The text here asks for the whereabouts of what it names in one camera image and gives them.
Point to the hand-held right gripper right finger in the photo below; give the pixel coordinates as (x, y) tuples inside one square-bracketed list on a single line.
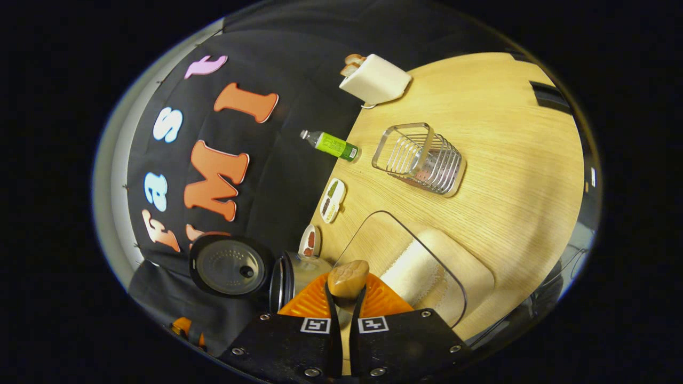
[(405, 344)]

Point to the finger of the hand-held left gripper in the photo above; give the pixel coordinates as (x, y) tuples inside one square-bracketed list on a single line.
[(184, 326)]

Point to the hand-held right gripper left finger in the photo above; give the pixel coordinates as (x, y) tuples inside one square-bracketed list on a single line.
[(283, 346)]

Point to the clear container of rice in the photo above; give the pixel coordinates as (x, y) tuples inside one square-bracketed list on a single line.
[(421, 272)]

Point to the black lid rice cooker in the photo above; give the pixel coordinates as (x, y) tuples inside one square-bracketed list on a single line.
[(229, 266)]

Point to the wooden spoon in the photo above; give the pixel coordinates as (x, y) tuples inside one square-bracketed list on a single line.
[(348, 280)]

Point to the round dish with red food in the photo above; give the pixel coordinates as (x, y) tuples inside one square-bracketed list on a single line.
[(310, 241)]

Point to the white sectioned condiment dish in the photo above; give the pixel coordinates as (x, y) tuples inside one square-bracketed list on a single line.
[(332, 200)]

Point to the green label plastic bottle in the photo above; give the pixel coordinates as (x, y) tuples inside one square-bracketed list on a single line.
[(333, 145)]

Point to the white toaster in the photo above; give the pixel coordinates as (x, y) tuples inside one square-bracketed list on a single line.
[(376, 80)]

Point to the toasted bread slice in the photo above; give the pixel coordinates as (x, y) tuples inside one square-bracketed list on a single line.
[(349, 69), (354, 58)]

